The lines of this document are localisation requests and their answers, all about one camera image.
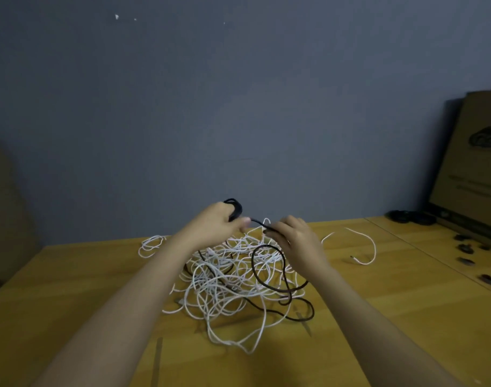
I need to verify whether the person's right hand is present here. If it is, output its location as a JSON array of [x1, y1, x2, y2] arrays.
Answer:
[[265, 216, 333, 276]]

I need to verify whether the person's left hand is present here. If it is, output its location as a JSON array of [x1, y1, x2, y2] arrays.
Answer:
[[177, 201, 254, 252]]

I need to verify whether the tangle of white cables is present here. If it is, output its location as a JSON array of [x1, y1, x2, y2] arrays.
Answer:
[[138, 225, 378, 355]]

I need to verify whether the group of black cable ties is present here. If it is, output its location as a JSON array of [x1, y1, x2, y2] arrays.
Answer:
[[452, 232, 491, 286]]

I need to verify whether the person's left forearm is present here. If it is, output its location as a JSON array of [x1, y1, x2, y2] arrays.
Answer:
[[32, 236, 200, 387]]

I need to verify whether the person's right forearm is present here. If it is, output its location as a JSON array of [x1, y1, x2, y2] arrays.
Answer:
[[310, 260, 464, 387]]

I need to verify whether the cardboard box with black print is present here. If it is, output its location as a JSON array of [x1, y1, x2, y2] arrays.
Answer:
[[428, 90, 491, 243]]

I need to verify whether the plain brown cardboard box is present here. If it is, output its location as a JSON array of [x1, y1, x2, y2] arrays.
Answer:
[[0, 139, 42, 297]]

